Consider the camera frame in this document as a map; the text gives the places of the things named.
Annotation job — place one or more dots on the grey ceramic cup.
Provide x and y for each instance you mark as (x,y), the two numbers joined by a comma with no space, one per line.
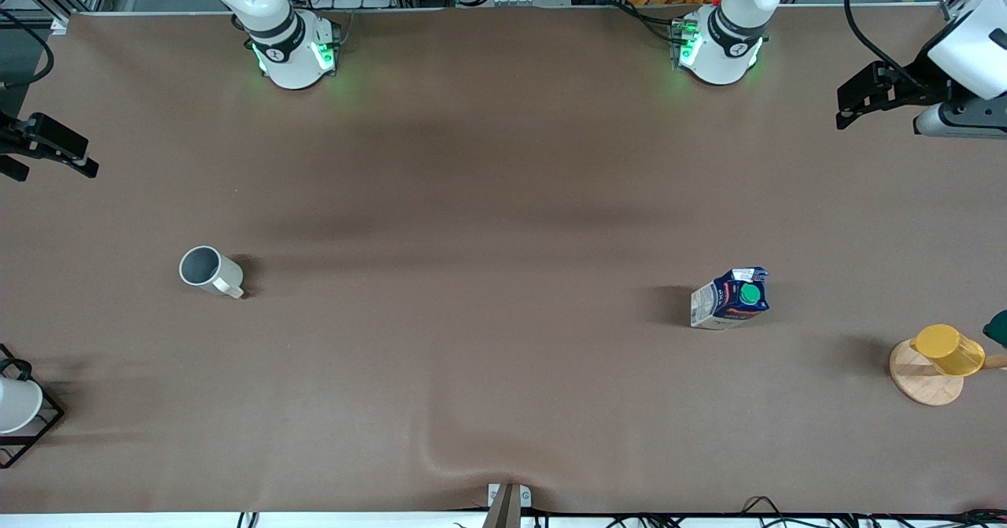
(212,272)

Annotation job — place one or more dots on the dark green cup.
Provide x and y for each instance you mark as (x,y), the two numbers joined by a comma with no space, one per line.
(997,329)

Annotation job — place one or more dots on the yellow plastic cup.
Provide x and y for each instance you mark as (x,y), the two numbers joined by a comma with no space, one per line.
(948,349)

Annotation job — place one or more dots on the blue white milk carton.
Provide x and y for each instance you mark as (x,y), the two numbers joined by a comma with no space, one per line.
(728,304)

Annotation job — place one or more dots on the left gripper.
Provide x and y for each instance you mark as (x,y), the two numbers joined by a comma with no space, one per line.
(917,78)

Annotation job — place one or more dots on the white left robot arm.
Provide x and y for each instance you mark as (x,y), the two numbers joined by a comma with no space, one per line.
(720,52)

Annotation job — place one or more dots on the round wooden cup stand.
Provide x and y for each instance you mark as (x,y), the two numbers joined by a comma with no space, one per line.
(924,382)

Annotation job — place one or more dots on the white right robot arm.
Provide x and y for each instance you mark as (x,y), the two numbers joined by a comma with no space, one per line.
(287,48)

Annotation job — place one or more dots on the metal table edge bracket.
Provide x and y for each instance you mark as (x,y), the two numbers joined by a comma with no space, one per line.
(509,499)

